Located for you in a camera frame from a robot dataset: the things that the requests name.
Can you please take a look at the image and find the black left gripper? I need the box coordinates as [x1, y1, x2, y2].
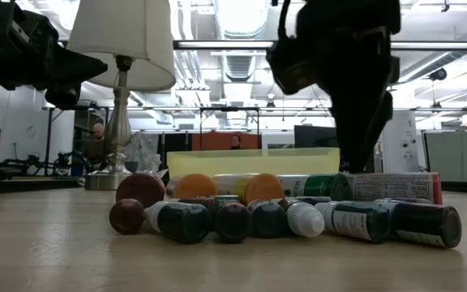
[0, 0, 109, 111]

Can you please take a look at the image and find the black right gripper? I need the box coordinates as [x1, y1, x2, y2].
[265, 0, 402, 174]

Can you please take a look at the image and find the large yellow food coloring bottle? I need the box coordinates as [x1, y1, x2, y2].
[212, 173, 286, 206]

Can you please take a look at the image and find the large red food coloring bottle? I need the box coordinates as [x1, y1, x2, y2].
[114, 173, 166, 208]

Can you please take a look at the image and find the small red food coloring bottle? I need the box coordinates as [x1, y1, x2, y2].
[109, 198, 146, 235]

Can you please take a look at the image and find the large orange food coloring bottle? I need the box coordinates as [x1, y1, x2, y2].
[165, 173, 220, 200]

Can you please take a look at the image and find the small dark red coloring bottle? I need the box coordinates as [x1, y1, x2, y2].
[383, 201, 463, 249]

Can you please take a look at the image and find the small maroon coloring bottle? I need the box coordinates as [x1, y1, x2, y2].
[170, 196, 219, 216]

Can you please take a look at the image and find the white pillar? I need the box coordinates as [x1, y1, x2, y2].
[381, 111, 419, 174]

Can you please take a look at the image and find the white-shaded silver table lamp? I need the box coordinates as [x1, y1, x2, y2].
[66, 0, 177, 191]

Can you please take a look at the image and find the black round ceiling fixture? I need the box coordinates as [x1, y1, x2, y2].
[428, 67, 448, 82]

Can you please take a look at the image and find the grey-green room partition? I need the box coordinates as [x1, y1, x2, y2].
[422, 130, 467, 183]

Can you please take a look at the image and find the grey draped cover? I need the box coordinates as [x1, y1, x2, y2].
[126, 131, 161, 174]

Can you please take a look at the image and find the yellow translucent plastic tray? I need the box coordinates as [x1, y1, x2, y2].
[166, 147, 341, 179]

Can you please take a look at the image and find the crumpled clear plastic wrap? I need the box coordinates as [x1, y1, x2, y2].
[134, 168, 169, 182]

